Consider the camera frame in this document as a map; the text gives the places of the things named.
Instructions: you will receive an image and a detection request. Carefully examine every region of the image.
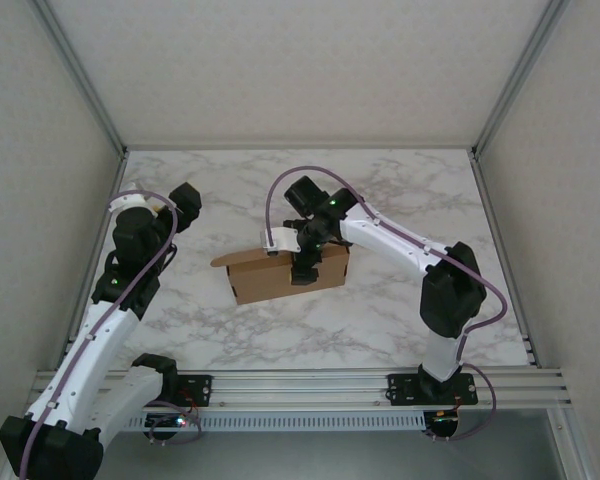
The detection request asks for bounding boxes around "brown cardboard box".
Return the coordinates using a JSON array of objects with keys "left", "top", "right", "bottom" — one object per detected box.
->
[{"left": 209, "top": 243, "right": 352, "bottom": 306}]

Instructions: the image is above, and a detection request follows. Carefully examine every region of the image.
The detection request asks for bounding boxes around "aluminium mounting rail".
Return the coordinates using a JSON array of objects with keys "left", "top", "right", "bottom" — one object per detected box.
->
[{"left": 27, "top": 368, "right": 574, "bottom": 412}]

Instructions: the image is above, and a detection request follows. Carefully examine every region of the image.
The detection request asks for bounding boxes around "small controller board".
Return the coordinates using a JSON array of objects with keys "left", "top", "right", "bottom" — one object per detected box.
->
[
  {"left": 426, "top": 409, "right": 460, "bottom": 427},
  {"left": 144, "top": 412, "right": 187, "bottom": 430}
]

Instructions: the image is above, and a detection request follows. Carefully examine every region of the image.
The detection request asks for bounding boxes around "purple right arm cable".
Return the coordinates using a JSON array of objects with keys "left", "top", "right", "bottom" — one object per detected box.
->
[{"left": 263, "top": 166, "right": 509, "bottom": 444}]

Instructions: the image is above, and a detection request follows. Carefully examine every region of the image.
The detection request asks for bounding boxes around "aluminium frame post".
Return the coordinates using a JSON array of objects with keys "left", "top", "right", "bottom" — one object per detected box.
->
[
  {"left": 469, "top": 0, "right": 572, "bottom": 160},
  {"left": 27, "top": 0, "right": 130, "bottom": 160}
]

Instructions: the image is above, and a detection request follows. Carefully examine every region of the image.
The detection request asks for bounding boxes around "grey slotted cable duct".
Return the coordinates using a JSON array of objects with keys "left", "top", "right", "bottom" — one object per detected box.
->
[{"left": 44, "top": 412, "right": 426, "bottom": 432}]

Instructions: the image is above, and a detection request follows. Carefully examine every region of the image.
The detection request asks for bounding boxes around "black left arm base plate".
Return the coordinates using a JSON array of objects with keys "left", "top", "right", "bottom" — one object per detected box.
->
[{"left": 177, "top": 373, "right": 214, "bottom": 407}]

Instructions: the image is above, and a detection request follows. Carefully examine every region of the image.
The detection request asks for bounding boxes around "aluminium table end rail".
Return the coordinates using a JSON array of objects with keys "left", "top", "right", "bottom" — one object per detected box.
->
[{"left": 123, "top": 143, "right": 477, "bottom": 153}]

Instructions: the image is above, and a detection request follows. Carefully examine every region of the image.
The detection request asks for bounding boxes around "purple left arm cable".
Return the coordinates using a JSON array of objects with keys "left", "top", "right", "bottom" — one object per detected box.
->
[{"left": 22, "top": 192, "right": 204, "bottom": 480}]

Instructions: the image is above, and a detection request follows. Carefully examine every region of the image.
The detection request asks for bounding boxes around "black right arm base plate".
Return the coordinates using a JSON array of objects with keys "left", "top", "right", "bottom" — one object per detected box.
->
[{"left": 387, "top": 372, "right": 480, "bottom": 406}]

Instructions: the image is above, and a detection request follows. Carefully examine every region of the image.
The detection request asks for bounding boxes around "aluminium table side rail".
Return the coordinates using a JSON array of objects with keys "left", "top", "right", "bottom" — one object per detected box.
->
[
  {"left": 54, "top": 149, "right": 130, "bottom": 372},
  {"left": 468, "top": 149, "right": 540, "bottom": 370}
]

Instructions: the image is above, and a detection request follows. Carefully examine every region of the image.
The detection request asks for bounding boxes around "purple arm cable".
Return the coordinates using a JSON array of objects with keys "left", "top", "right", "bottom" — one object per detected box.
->
[
  {"left": 22, "top": 192, "right": 204, "bottom": 480},
  {"left": 263, "top": 166, "right": 509, "bottom": 444}
]

